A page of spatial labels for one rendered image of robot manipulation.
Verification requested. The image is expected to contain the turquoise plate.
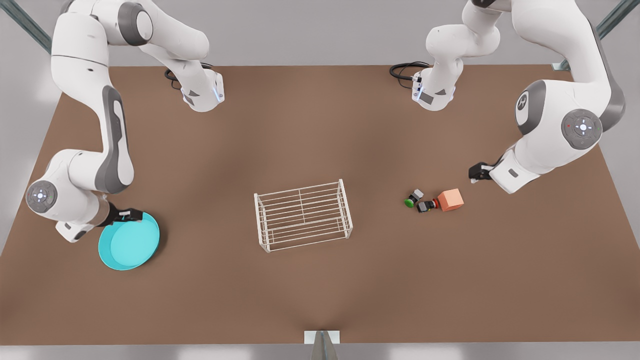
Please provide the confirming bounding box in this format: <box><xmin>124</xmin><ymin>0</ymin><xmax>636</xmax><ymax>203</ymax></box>
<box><xmin>98</xmin><ymin>212</ymin><xmax>161</xmax><ymax>271</ymax></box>

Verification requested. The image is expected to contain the orange cube block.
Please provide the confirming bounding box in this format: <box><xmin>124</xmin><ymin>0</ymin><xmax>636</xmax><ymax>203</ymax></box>
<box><xmin>437</xmin><ymin>188</ymin><xmax>465</xmax><ymax>212</ymax></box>

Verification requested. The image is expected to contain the black cable loop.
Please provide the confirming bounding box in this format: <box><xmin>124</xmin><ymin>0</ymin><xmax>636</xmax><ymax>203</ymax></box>
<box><xmin>164</xmin><ymin>62</ymin><xmax>215</xmax><ymax>91</ymax></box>
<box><xmin>389</xmin><ymin>61</ymin><xmax>432</xmax><ymax>90</ymax></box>

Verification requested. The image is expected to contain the white wire shelf rack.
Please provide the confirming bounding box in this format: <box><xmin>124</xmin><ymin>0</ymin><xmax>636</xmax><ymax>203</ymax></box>
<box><xmin>254</xmin><ymin>179</ymin><xmax>354</xmax><ymax>253</ymax></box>

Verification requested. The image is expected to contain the silver frame post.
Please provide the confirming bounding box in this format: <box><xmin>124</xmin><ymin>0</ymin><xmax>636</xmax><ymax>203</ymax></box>
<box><xmin>0</xmin><ymin>0</ymin><xmax>54</xmax><ymax>55</ymax></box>
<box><xmin>552</xmin><ymin>0</ymin><xmax>640</xmax><ymax>72</ymax></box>
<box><xmin>304</xmin><ymin>330</ymin><xmax>341</xmax><ymax>360</ymax></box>

